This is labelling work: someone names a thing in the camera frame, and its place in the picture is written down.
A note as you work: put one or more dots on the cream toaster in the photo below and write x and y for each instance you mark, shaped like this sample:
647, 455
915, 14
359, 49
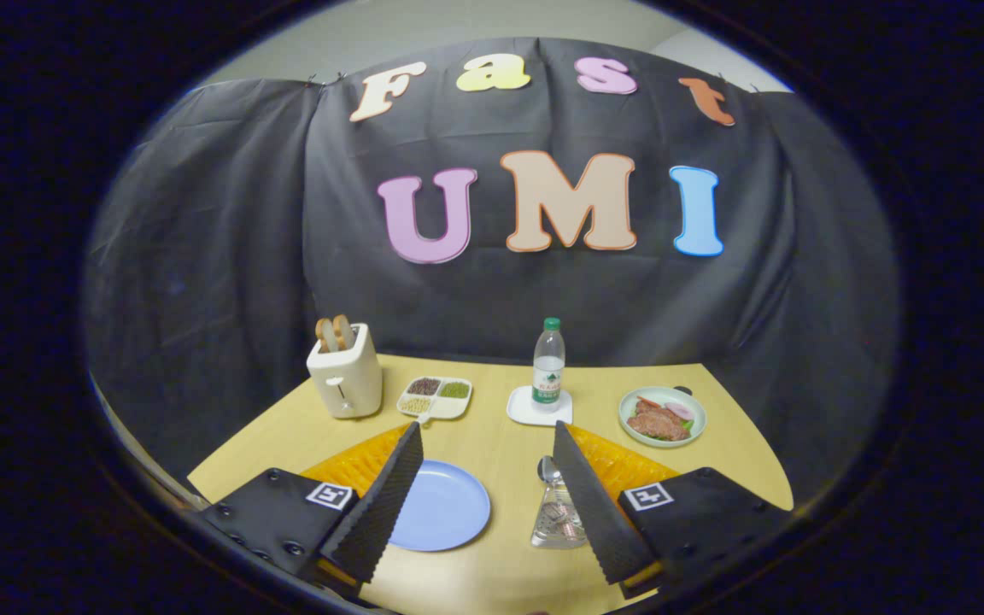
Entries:
347, 384

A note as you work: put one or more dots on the brown meat slices with garnish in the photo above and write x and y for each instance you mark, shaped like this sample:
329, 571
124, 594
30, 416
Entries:
658, 423

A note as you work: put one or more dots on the brown toast slice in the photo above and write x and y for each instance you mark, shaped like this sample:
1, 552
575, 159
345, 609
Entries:
325, 335
343, 331

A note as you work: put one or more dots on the white square coaster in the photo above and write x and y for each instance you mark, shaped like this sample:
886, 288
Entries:
522, 412

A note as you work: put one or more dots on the pale green plate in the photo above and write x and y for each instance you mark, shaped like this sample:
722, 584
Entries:
699, 423

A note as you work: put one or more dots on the clear water bottle green cap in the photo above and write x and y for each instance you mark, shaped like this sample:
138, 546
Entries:
548, 367

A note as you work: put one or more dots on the blue plate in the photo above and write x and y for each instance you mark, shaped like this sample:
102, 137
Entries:
449, 508

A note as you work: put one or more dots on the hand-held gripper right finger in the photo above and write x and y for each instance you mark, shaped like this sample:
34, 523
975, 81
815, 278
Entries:
599, 517

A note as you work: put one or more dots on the white divided dish with beans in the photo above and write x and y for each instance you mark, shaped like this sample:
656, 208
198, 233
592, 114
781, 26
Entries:
449, 408

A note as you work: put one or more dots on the clear plastic cutlery container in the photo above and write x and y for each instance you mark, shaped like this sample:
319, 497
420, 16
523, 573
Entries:
556, 528

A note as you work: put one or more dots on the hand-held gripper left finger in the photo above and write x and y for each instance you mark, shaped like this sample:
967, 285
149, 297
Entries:
381, 508

